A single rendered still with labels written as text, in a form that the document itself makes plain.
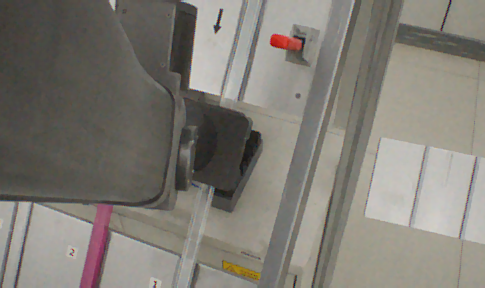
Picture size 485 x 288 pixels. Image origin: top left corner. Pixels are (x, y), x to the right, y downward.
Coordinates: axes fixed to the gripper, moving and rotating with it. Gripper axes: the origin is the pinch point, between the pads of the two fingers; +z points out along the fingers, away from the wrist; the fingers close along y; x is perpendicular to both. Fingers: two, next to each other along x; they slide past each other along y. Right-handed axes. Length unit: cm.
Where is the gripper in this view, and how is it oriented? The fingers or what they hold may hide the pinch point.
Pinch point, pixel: (218, 136)
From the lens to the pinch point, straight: 51.7
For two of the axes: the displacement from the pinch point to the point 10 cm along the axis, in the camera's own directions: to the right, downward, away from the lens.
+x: -2.5, 9.6, 1.0
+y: -9.3, -2.7, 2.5
